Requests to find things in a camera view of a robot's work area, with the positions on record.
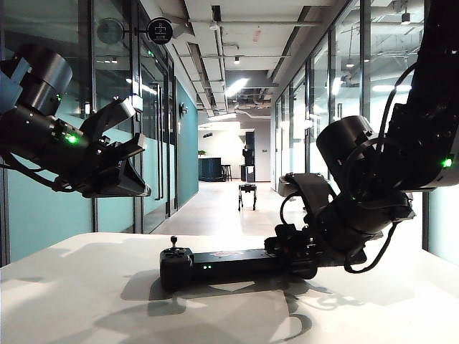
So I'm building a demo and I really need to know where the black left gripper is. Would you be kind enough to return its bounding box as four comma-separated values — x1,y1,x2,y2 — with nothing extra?
52,120,152,199

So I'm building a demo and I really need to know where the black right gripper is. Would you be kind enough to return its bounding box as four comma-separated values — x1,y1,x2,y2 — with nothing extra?
264,214,367,269

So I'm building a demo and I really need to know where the black handheld remote control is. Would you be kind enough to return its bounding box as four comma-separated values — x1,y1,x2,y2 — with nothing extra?
159,234,318,292

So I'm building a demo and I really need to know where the black quadruped robot dog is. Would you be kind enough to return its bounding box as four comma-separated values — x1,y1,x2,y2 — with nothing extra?
237,183,258,213

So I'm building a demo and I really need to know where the dark teal counter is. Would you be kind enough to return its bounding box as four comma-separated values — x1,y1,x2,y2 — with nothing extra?
198,158,224,183

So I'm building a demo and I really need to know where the long linear ceiling light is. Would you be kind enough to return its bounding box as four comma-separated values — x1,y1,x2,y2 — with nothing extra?
224,78,249,98

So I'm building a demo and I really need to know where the round black hanging sign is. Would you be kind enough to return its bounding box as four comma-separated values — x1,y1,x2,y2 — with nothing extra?
146,17,174,45

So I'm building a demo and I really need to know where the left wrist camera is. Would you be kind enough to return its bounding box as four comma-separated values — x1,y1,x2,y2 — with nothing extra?
80,97,138,145

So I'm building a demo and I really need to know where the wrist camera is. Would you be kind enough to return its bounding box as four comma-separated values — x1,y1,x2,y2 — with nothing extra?
278,173,336,216
80,97,138,145

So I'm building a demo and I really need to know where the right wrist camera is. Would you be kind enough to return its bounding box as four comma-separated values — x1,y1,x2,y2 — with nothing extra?
278,173,336,216

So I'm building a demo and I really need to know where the long black door handle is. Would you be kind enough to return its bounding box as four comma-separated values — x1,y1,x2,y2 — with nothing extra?
154,82,165,201

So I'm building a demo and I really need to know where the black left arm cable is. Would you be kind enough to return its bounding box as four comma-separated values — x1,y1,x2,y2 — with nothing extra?
0,153,75,194

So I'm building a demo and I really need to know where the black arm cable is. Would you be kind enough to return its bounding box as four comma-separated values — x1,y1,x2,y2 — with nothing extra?
378,63,419,146
0,153,75,194

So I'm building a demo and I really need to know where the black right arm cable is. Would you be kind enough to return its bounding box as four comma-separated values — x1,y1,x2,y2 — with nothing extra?
378,63,419,146

